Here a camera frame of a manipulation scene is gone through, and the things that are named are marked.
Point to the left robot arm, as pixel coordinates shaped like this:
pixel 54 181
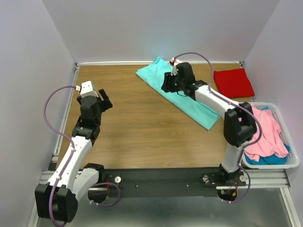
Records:
pixel 58 198

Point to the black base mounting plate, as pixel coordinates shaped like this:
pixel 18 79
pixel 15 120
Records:
pixel 165 182

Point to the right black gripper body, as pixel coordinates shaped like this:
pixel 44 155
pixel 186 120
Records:
pixel 181 83

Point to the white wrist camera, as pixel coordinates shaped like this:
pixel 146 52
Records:
pixel 86 89
pixel 174 62

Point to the blue t shirt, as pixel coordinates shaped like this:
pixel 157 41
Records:
pixel 272 160

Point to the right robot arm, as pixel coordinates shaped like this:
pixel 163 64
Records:
pixel 239 124

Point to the aluminium frame rail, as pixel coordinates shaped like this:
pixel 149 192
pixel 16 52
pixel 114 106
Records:
pixel 272 178

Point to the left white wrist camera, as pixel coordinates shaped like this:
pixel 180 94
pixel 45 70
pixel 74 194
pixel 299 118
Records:
pixel 86 89

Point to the folded red t shirt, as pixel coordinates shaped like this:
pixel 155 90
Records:
pixel 233 83

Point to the pink t shirt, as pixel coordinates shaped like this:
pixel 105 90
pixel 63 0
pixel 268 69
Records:
pixel 267 134

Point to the white plastic laundry basket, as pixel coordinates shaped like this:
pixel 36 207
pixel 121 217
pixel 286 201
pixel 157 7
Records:
pixel 275 149

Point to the teal t shirt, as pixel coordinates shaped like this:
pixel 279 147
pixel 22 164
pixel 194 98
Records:
pixel 153 75

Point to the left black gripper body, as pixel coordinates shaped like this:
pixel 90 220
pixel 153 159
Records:
pixel 99 116

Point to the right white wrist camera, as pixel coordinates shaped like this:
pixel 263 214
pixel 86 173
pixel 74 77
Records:
pixel 174 62

